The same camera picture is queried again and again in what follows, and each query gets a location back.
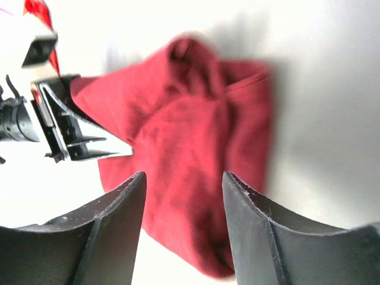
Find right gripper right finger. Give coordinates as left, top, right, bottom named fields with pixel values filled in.
left=223, top=172, right=379, bottom=285

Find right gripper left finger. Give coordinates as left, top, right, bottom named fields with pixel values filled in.
left=1, top=172, right=146, bottom=284

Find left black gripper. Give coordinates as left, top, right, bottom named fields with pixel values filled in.
left=31, top=74, right=134, bottom=162

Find dark red t-shirt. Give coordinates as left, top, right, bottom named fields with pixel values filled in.
left=71, top=37, right=272, bottom=278

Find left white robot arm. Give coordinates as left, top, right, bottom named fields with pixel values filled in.
left=1, top=74, right=134, bottom=163

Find folded bright red t-shirt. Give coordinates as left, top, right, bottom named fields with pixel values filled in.
left=23, top=0, right=60, bottom=74

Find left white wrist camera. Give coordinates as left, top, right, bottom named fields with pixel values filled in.
left=1, top=9, right=58, bottom=74

